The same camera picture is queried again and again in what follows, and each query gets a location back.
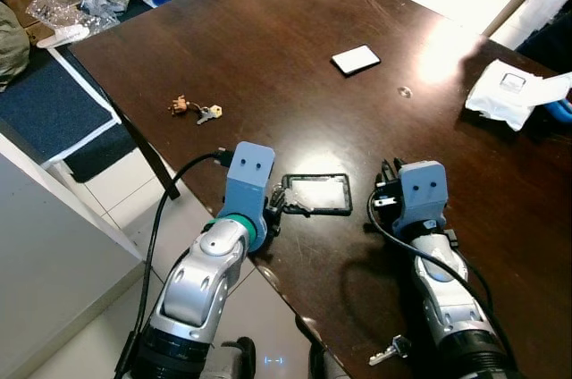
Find black framed badge holder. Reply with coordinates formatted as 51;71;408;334
281;173;354;217

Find keys with brown charm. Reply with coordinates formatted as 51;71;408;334
168;96;223;126

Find white card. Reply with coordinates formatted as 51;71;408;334
331;45;382;76

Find white plastic pouch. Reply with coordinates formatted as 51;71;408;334
464;59;572;133

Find dark table leg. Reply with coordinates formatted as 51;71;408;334
105;95;181;200

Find robot left leg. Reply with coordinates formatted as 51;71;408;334
204;336;260;379

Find robot leg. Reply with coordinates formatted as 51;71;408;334
307;339;351;379
204;336;260;379

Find robot right leg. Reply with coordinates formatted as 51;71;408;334
307;339;351;379

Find silver key with black tag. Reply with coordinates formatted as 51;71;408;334
368;333;413;368

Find blue plastic object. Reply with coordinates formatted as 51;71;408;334
543;100;572;124

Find dark blue cloth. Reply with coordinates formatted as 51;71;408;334
517;2;572;74

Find white cabinet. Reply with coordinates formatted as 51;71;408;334
0;133;146;379

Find dark blue floor mat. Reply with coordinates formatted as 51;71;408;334
0;0;155;185

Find white tube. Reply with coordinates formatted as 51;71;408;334
36;25;91;48

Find olive green bag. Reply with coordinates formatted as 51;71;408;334
0;2;30;87

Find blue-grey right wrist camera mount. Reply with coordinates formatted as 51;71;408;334
393;161;448;232

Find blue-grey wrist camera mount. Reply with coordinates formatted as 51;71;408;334
393;161;448;232
219;140;276;230

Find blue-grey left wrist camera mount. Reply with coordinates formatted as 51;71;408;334
219;140;276;230

